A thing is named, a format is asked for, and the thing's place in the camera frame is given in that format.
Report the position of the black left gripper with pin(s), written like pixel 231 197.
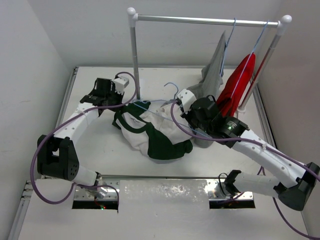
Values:
pixel 119 96

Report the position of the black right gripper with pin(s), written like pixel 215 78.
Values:
pixel 187 116

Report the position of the green and white t shirt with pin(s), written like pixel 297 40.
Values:
pixel 155 135

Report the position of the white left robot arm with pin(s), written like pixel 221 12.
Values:
pixel 58 157

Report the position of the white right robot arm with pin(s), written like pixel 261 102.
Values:
pixel 291 182

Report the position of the red t shirt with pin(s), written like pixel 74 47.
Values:
pixel 229 99

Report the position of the grey t shirt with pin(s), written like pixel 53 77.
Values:
pixel 208 86

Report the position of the light blue hanger with grey shirt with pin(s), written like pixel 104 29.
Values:
pixel 227 42

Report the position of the light blue hanger with red shirt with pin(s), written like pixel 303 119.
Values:
pixel 248 59

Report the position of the white metal clothes rack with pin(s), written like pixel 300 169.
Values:
pixel 281 26

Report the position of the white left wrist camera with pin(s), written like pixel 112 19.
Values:
pixel 120 84

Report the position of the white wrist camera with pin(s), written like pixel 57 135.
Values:
pixel 120 84
pixel 186 98

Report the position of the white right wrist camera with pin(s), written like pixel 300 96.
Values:
pixel 186 98

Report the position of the shiny metal base plate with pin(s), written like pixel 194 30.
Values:
pixel 169 187

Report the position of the aluminium table frame rail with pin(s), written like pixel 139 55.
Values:
pixel 27 188

